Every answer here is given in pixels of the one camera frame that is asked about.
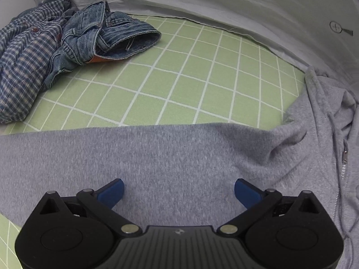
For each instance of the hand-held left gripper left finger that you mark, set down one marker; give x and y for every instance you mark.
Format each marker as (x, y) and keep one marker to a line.
(112, 191)

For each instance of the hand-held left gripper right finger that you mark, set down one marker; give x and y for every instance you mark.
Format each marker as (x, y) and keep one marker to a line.
(244, 191)

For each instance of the grey zip hoodie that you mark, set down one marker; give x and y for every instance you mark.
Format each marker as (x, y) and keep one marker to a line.
(179, 157)

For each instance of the green grid cutting mat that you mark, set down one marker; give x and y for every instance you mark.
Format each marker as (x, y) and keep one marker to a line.
(174, 78)

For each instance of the blue denim jeans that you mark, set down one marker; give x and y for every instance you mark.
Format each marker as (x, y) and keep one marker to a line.
(92, 33)

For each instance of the blue checked shirt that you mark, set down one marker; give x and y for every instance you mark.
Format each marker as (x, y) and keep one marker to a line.
(23, 56)

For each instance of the white printed cloth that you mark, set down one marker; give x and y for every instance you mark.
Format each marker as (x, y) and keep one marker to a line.
(224, 0)

